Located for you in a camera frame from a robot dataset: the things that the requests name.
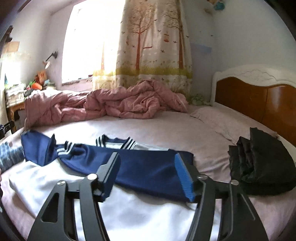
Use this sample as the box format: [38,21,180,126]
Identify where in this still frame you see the white navy striped sweatshirt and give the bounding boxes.
[10,131,195,240]

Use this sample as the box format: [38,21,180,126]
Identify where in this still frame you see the black garment pile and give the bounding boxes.
[228,128,295,196]

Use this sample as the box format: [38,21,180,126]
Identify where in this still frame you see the pink pillow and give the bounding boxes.
[190,106,278,144]

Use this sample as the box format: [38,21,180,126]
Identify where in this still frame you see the green floral cloth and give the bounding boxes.
[187,94,210,106]

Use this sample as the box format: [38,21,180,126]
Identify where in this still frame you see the white wooden bed headboard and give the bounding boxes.
[211,64,295,158]

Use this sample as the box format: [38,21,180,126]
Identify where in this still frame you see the cluttered wooden side table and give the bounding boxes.
[4,83,26,121]

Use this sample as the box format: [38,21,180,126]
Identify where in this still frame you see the pink quilted comforter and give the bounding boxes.
[25,80,189,129]

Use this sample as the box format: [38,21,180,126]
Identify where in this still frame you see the orange plush toy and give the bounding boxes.
[25,70,56,90]

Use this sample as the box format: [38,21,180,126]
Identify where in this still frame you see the tree print curtain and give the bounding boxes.
[92,1,193,96]

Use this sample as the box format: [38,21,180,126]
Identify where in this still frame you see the wall mounted lamp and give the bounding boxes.
[42,51,58,69]

